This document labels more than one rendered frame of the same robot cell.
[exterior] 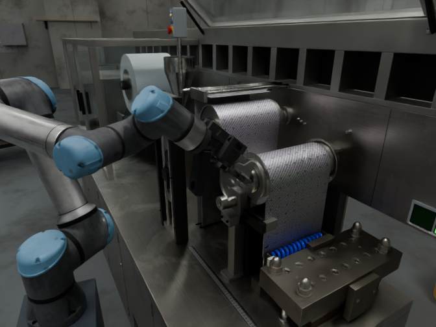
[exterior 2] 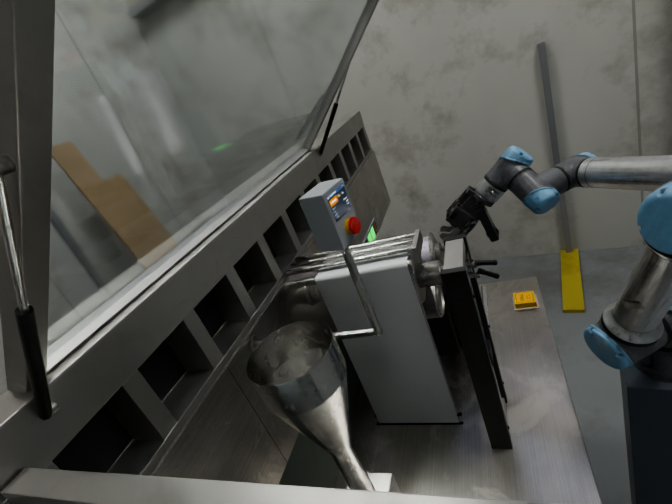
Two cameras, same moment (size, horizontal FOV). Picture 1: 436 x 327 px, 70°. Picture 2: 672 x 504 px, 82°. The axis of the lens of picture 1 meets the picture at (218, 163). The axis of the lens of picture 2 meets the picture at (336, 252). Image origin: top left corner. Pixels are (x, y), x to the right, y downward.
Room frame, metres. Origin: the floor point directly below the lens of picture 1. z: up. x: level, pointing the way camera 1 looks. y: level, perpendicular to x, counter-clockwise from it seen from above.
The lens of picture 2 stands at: (1.63, 0.65, 1.86)
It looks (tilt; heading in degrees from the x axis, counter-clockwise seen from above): 23 degrees down; 236
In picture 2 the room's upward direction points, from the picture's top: 22 degrees counter-clockwise
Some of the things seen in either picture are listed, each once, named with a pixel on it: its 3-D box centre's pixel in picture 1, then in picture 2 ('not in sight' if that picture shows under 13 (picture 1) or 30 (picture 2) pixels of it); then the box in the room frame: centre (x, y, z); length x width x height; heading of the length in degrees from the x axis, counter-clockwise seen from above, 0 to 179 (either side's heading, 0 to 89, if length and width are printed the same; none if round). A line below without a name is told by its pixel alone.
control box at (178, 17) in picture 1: (176, 23); (335, 214); (1.27, 0.16, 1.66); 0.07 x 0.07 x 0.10; 18
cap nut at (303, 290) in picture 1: (304, 285); not in sight; (0.58, -0.21, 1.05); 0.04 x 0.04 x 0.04
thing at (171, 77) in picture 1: (182, 131); (363, 489); (1.45, 0.17, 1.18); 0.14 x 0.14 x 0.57
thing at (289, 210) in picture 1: (295, 218); not in sight; (0.79, -0.23, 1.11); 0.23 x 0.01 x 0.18; 120
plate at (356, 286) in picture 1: (361, 297); not in sight; (0.63, -0.39, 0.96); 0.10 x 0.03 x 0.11; 120
